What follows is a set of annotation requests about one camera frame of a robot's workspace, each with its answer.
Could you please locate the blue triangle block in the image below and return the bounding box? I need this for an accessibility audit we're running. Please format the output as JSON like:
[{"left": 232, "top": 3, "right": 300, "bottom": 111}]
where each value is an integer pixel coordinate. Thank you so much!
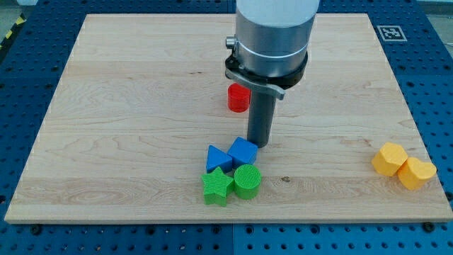
[{"left": 206, "top": 145, "right": 233, "bottom": 173}]

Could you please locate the white fiducial marker tag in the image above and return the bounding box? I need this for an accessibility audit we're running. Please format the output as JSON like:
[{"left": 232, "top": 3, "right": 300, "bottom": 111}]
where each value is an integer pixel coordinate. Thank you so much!
[{"left": 377, "top": 25, "right": 407, "bottom": 42}]

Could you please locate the green star block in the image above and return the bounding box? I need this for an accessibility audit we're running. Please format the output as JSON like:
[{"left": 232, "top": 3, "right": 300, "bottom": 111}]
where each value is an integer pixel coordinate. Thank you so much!
[{"left": 201, "top": 167, "right": 234, "bottom": 207}]

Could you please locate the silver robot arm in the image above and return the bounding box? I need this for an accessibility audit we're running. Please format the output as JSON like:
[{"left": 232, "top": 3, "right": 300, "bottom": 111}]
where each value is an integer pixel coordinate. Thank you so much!
[{"left": 225, "top": 0, "right": 320, "bottom": 147}]

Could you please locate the wooden board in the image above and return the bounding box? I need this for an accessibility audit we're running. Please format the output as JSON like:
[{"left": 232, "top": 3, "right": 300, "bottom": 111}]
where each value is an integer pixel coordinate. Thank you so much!
[{"left": 5, "top": 13, "right": 452, "bottom": 225}]

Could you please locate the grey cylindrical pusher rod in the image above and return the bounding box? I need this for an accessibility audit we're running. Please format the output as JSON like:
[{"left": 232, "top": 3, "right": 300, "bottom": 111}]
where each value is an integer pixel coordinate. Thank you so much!
[{"left": 247, "top": 91, "right": 276, "bottom": 148}]

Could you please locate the red cylinder block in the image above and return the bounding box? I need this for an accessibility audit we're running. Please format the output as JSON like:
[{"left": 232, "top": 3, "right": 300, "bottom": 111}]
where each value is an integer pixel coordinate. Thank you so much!
[{"left": 227, "top": 83, "right": 251, "bottom": 113}]

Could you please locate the green cylinder block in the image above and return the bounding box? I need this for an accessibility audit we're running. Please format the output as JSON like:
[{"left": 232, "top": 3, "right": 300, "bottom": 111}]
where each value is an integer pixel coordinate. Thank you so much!
[{"left": 234, "top": 164, "right": 262, "bottom": 200}]

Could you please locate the blue cube block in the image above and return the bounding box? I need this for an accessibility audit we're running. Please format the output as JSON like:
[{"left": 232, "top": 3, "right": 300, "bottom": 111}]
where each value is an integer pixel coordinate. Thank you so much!
[{"left": 227, "top": 137, "right": 258, "bottom": 169}]

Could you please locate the yellow heart block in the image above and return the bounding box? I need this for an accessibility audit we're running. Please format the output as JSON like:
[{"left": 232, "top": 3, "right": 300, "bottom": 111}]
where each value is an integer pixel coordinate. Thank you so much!
[{"left": 397, "top": 157, "right": 437, "bottom": 191}]

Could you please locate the yellow hexagon block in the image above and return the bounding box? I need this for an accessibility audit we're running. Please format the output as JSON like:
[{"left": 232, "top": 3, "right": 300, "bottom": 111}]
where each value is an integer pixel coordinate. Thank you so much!
[{"left": 371, "top": 142, "right": 408, "bottom": 176}]

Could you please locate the black tool flange with clamp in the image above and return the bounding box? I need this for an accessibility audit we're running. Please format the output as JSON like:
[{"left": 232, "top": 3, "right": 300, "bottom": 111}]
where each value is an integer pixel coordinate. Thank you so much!
[{"left": 224, "top": 54, "right": 309, "bottom": 100}]

